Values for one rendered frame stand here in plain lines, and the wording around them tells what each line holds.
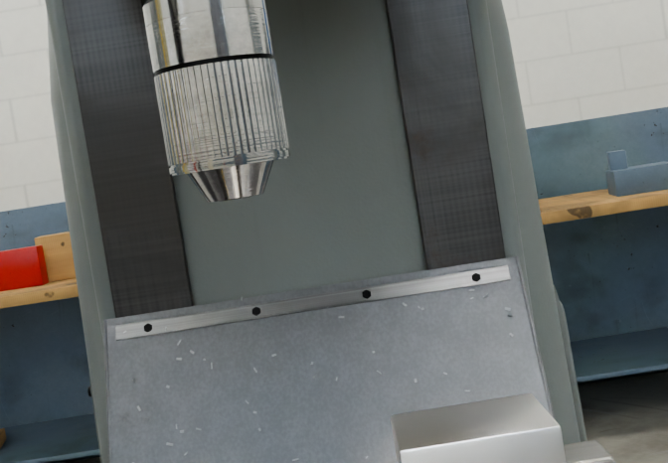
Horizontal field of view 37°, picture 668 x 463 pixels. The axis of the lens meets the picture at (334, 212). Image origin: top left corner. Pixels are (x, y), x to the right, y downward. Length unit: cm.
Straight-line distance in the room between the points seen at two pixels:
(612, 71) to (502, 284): 402
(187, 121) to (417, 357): 41
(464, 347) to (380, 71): 22
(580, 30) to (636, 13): 26
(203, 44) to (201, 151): 4
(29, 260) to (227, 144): 387
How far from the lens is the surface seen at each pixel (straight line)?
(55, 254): 428
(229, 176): 37
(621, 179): 409
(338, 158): 76
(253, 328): 76
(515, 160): 79
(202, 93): 37
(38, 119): 481
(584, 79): 472
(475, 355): 74
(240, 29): 37
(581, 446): 47
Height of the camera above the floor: 120
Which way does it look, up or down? 3 degrees down
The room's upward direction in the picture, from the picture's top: 9 degrees counter-clockwise
